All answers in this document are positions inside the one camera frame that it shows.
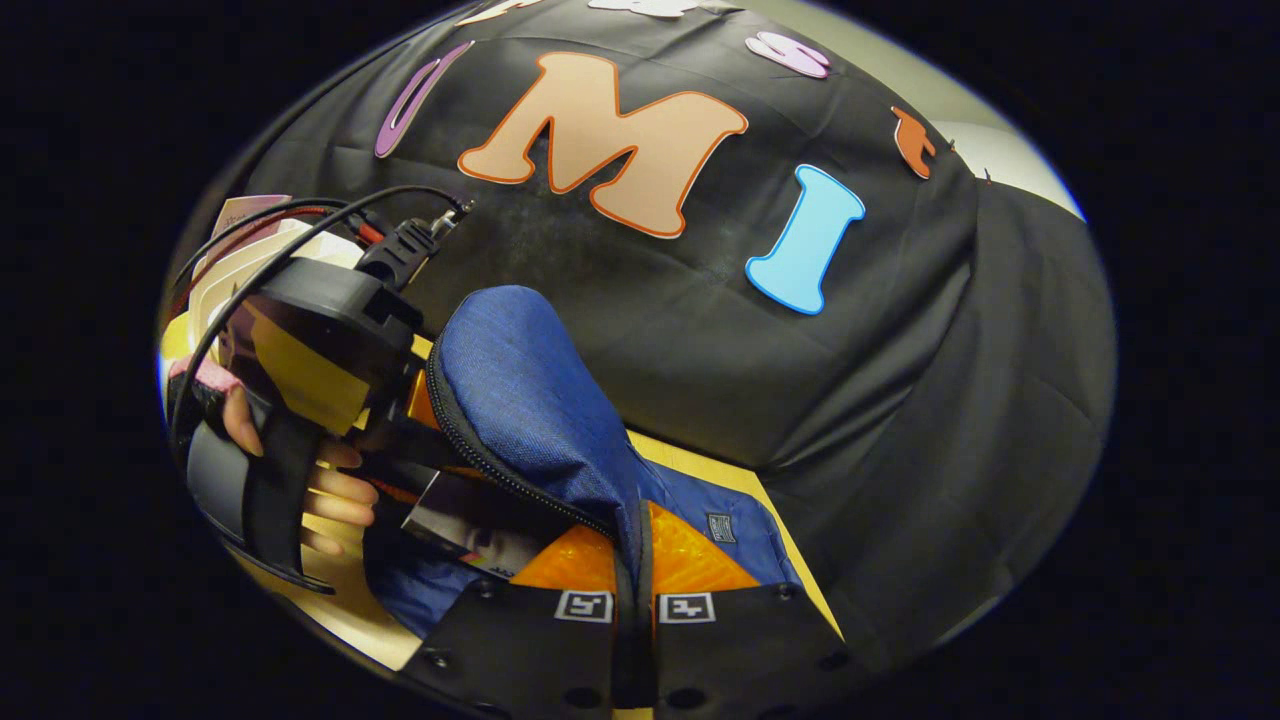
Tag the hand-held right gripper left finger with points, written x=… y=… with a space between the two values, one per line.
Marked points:
x=520 y=650

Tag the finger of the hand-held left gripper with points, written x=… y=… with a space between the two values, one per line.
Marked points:
x=420 y=405

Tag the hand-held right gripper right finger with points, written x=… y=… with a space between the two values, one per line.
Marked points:
x=740 y=650

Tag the blue schoolbag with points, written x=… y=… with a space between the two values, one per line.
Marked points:
x=530 y=380

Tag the white bookshelf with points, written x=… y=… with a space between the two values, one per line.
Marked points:
x=215 y=290

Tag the dark portrait cover book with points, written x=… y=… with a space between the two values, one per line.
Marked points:
x=470 y=525

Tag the black backdrop cloth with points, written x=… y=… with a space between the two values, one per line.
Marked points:
x=950 y=400

